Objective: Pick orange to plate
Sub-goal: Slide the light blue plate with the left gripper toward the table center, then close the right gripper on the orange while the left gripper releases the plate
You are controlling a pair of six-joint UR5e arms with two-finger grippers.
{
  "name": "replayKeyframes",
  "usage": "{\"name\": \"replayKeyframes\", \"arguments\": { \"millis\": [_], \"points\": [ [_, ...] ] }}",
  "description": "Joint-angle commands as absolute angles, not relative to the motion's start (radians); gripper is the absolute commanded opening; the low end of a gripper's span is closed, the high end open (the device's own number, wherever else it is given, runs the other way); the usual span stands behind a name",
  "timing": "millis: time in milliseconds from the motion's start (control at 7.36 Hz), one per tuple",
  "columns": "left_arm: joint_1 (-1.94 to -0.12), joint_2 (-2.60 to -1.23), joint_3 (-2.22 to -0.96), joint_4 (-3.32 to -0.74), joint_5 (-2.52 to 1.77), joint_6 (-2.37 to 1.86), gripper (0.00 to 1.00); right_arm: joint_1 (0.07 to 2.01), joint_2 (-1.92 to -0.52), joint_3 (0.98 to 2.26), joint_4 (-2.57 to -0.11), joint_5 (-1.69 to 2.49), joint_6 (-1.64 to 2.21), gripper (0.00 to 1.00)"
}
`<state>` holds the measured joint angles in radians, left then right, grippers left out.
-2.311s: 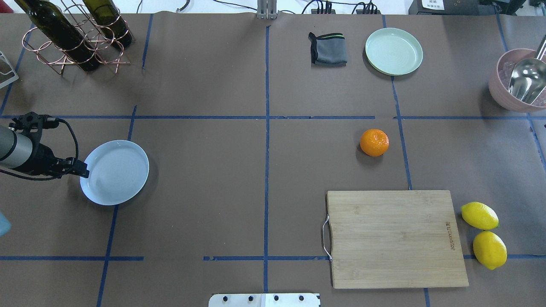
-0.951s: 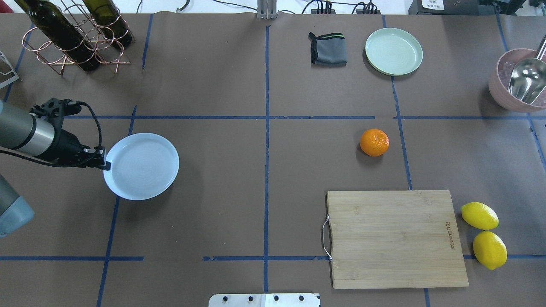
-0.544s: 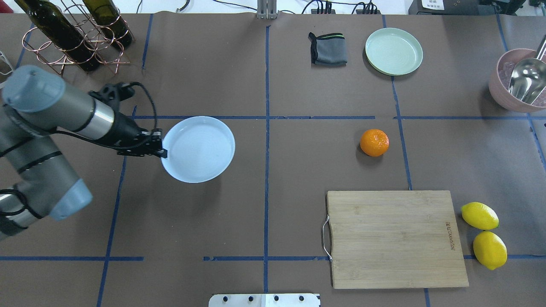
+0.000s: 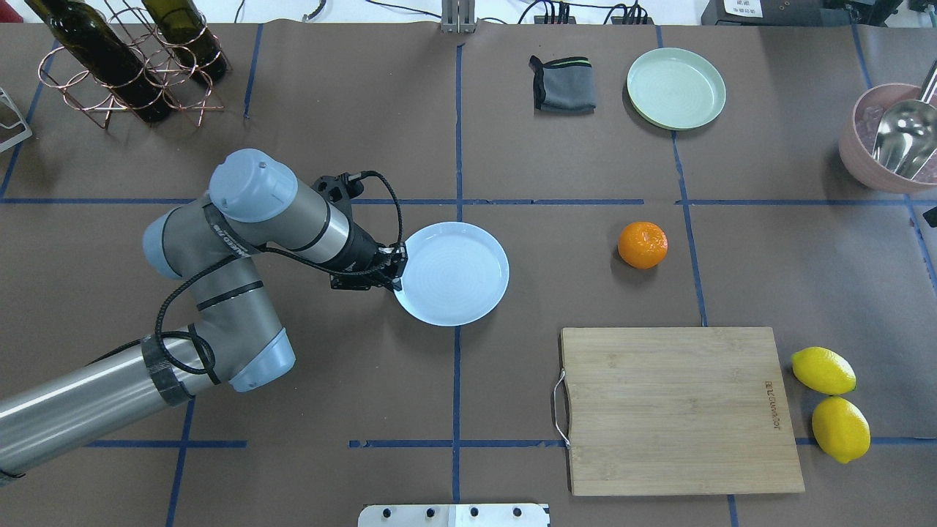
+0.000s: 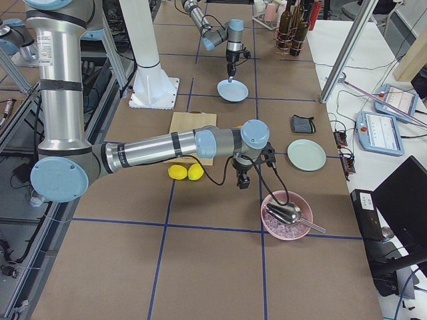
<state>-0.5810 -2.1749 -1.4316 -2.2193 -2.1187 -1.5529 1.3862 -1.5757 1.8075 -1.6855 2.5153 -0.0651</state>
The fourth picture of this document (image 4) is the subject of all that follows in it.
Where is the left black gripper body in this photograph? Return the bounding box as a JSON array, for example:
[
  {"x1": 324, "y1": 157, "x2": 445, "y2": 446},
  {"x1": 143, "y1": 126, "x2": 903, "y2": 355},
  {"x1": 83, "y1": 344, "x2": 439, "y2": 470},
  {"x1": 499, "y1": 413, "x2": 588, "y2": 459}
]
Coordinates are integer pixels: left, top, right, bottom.
[{"x1": 322, "y1": 223, "x2": 407, "y2": 291}]

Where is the light blue plate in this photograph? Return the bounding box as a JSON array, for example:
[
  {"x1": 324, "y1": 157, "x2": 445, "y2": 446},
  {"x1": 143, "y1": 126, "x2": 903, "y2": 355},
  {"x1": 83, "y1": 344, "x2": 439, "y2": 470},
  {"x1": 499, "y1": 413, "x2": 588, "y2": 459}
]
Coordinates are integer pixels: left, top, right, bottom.
[{"x1": 394, "y1": 223, "x2": 511, "y2": 327}]

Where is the orange fruit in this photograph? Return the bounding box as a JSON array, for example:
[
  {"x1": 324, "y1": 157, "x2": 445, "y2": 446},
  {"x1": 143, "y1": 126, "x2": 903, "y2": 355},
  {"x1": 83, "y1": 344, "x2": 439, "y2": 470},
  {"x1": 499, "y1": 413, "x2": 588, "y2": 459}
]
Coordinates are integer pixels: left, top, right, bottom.
[{"x1": 618, "y1": 221, "x2": 668, "y2": 269}]

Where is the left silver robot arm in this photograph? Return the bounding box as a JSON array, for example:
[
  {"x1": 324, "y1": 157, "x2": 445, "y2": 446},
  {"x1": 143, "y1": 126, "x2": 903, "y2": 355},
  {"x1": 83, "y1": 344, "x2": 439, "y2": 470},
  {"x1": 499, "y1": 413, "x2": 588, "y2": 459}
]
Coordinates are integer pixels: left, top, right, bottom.
[{"x1": 1, "y1": 148, "x2": 407, "y2": 486}]

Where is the light green plate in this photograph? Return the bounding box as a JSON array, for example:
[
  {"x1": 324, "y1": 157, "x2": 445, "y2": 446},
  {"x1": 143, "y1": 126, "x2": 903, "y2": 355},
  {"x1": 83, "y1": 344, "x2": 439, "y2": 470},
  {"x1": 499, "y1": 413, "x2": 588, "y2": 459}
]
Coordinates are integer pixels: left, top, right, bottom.
[{"x1": 625, "y1": 47, "x2": 728, "y2": 131}]

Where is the grey folded cloth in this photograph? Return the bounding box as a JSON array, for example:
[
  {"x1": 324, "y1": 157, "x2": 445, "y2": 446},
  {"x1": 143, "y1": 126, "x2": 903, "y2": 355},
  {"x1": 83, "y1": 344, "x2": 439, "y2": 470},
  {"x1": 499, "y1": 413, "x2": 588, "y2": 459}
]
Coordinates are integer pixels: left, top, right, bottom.
[{"x1": 529, "y1": 56, "x2": 597, "y2": 116}]

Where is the bamboo cutting board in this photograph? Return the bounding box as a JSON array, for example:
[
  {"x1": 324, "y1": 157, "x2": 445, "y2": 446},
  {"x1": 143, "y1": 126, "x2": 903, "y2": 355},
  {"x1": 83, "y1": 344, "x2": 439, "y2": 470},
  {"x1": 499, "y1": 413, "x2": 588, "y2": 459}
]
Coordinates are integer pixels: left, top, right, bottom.
[{"x1": 560, "y1": 326, "x2": 805, "y2": 497}]

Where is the dark brown wine bottle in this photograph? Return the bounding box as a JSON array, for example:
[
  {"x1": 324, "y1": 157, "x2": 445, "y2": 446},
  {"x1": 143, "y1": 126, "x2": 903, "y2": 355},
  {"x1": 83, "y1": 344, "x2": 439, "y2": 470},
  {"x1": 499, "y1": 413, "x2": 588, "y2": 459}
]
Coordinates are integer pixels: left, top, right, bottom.
[{"x1": 143, "y1": 1, "x2": 228, "y2": 86}]

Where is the dark green wine bottle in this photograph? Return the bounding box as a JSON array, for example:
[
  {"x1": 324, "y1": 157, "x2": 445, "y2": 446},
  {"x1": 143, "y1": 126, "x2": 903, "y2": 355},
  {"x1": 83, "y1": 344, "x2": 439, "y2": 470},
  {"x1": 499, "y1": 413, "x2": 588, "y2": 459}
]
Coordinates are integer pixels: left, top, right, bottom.
[{"x1": 26, "y1": 1, "x2": 173, "y2": 123}]

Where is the yellow lemon near board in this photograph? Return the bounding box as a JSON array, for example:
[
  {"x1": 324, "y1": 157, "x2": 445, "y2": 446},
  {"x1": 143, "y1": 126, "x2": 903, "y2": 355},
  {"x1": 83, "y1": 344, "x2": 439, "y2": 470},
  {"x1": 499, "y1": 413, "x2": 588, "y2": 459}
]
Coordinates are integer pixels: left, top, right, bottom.
[{"x1": 791, "y1": 346, "x2": 857, "y2": 396}]

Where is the black desktop box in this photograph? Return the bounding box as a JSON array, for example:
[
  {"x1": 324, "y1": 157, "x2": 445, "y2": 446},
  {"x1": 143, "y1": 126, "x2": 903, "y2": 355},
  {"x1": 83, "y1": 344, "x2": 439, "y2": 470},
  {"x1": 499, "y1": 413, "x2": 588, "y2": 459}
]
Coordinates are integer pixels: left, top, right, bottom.
[{"x1": 701, "y1": 1, "x2": 902, "y2": 27}]

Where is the yellow lemon outer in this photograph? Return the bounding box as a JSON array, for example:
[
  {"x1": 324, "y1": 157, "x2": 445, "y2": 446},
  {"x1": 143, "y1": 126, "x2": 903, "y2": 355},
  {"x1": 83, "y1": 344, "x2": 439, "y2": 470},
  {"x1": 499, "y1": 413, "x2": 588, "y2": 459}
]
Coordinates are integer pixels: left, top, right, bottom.
[{"x1": 811, "y1": 396, "x2": 871, "y2": 464}]

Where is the pink bowl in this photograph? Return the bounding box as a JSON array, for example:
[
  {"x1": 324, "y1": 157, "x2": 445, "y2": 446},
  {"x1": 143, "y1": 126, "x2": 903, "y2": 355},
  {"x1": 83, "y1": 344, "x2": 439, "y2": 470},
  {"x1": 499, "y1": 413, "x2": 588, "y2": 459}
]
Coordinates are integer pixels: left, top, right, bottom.
[{"x1": 839, "y1": 83, "x2": 936, "y2": 194}]

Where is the metal scoop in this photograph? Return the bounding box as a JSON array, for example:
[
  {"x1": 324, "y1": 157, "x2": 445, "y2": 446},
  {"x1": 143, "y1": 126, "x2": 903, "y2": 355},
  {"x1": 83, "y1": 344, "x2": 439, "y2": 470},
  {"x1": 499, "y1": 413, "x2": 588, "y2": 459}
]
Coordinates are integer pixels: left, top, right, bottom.
[{"x1": 873, "y1": 63, "x2": 936, "y2": 180}]

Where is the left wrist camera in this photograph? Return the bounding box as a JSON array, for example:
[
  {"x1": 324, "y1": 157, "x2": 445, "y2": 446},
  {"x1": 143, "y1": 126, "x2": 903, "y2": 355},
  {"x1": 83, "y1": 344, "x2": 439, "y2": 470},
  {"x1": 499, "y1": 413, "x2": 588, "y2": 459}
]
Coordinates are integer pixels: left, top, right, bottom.
[{"x1": 310, "y1": 173, "x2": 365, "y2": 203}]

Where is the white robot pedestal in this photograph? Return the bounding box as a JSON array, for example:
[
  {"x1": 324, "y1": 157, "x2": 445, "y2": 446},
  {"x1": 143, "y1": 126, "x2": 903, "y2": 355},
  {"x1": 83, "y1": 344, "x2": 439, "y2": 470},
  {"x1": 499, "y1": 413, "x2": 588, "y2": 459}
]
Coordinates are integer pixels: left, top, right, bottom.
[{"x1": 357, "y1": 503, "x2": 551, "y2": 526}]

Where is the aluminium frame post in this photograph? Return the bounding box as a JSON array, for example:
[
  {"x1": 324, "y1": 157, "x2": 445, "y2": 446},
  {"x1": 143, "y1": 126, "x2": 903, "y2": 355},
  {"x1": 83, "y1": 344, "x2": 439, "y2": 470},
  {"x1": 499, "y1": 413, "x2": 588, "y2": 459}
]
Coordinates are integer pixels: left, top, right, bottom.
[{"x1": 441, "y1": 0, "x2": 477, "y2": 34}]

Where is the copper wire bottle rack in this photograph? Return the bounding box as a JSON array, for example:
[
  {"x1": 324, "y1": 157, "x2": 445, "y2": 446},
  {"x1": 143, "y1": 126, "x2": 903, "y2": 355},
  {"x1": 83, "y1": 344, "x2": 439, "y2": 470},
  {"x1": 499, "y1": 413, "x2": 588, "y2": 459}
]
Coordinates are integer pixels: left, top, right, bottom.
[{"x1": 28, "y1": 1, "x2": 231, "y2": 129}]

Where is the white wire cup rack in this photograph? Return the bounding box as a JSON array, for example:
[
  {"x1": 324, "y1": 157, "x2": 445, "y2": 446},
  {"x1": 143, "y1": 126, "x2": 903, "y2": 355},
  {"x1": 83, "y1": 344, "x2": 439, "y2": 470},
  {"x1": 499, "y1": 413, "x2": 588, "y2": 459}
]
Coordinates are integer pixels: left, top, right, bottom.
[{"x1": 0, "y1": 88, "x2": 34, "y2": 153}]

